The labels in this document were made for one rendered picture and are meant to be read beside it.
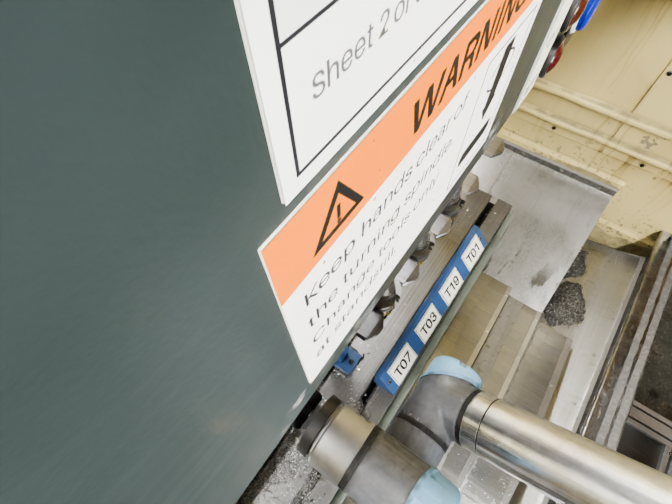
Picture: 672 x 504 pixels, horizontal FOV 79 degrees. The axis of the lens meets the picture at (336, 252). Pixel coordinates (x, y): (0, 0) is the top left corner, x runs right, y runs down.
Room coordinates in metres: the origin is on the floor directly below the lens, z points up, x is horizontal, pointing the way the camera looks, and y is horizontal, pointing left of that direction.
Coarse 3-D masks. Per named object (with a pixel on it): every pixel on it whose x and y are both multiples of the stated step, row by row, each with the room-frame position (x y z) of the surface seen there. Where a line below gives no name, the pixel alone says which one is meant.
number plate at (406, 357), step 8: (408, 344) 0.25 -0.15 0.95; (400, 352) 0.23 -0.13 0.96; (408, 352) 0.24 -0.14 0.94; (400, 360) 0.22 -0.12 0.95; (408, 360) 0.22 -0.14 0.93; (392, 368) 0.20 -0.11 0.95; (400, 368) 0.20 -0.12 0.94; (408, 368) 0.21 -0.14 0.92; (392, 376) 0.19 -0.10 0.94; (400, 376) 0.19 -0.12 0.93
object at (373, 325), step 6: (372, 312) 0.23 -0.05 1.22; (378, 312) 0.23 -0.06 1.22; (366, 318) 0.22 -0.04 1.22; (372, 318) 0.22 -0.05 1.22; (378, 318) 0.22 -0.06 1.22; (366, 324) 0.21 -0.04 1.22; (372, 324) 0.21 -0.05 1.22; (378, 324) 0.21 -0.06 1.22; (360, 330) 0.20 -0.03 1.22; (366, 330) 0.20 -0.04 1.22; (372, 330) 0.20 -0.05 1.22; (378, 330) 0.20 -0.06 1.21; (360, 336) 0.19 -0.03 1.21; (366, 336) 0.19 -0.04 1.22; (372, 336) 0.19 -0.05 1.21
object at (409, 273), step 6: (408, 264) 0.31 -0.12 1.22; (414, 264) 0.31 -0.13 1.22; (402, 270) 0.30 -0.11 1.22; (408, 270) 0.30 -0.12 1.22; (414, 270) 0.30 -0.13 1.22; (396, 276) 0.29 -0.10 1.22; (402, 276) 0.29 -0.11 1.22; (408, 276) 0.29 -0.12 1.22; (414, 276) 0.29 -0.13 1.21; (402, 282) 0.28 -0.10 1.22; (408, 282) 0.28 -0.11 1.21
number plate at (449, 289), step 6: (456, 270) 0.42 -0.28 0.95; (450, 276) 0.41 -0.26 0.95; (456, 276) 0.41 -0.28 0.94; (444, 282) 0.39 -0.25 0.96; (450, 282) 0.39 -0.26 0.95; (456, 282) 0.40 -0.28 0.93; (462, 282) 0.40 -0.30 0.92; (444, 288) 0.38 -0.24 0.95; (450, 288) 0.38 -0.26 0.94; (456, 288) 0.39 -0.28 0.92; (444, 294) 0.37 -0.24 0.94; (450, 294) 0.37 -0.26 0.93; (444, 300) 0.36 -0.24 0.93; (450, 300) 0.36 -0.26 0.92
